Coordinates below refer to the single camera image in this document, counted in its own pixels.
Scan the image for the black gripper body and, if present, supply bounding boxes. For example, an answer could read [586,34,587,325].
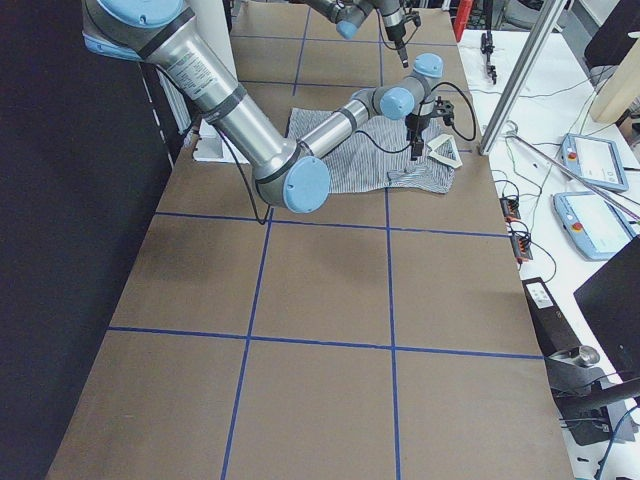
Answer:
[405,96,454,135]
[382,9,420,50]

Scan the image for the navy white striped polo shirt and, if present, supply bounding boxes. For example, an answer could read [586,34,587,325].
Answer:
[288,108,455,194]

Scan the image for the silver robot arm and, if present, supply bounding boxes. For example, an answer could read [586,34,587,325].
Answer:
[82,1,453,213]
[303,0,421,68]

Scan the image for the orange black connector strip far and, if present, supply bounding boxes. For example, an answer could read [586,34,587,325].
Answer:
[499,196,521,222]

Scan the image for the orange black connector strip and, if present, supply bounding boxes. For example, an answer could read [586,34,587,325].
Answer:
[499,196,521,222]
[510,230,533,264]

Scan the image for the orange black connector strip near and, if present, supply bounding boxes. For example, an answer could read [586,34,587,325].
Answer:
[510,230,533,264]

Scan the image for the blue teach pendant far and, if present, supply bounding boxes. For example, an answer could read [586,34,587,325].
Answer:
[561,133,629,192]

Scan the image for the blue teach pendant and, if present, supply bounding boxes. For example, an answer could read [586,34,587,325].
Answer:
[561,133,629,192]
[552,192,636,261]

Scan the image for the blue teach pendant near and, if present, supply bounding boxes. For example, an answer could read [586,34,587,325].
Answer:
[552,192,636,261]

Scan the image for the black box with label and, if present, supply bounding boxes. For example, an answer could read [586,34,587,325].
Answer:
[520,276,586,396]

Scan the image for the black monitor corner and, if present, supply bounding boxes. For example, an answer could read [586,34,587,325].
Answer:
[574,238,640,380]

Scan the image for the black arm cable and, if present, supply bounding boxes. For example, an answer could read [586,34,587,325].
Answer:
[352,82,478,154]

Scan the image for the black camera clamp mount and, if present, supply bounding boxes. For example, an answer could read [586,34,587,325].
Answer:
[481,29,497,84]

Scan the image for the aluminium camera post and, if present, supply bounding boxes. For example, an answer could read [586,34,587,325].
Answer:
[469,1,572,155]

